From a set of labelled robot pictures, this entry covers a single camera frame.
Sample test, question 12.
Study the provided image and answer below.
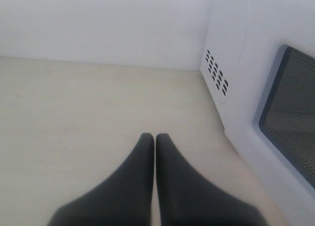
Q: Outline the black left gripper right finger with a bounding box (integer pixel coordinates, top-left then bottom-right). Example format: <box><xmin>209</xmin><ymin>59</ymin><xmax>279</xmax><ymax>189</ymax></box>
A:
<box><xmin>156</xmin><ymin>133</ymin><xmax>268</xmax><ymax>226</ymax></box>

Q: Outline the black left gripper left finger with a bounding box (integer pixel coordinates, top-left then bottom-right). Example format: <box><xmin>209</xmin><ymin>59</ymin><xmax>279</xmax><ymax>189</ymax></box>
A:
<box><xmin>48</xmin><ymin>133</ymin><xmax>155</xmax><ymax>226</ymax></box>

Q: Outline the white microwave door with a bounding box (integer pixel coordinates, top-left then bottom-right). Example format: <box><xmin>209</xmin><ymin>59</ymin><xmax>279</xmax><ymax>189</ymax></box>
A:
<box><xmin>227</xmin><ymin>0</ymin><xmax>315</xmax><ymax>199</ymax></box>

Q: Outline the white microwave oven body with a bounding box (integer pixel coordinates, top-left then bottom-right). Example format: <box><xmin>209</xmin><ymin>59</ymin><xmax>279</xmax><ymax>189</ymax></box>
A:
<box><xmin>200</xmin><ymin>0</ymin><xmax>252</xmax><ymax>124</ymax></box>

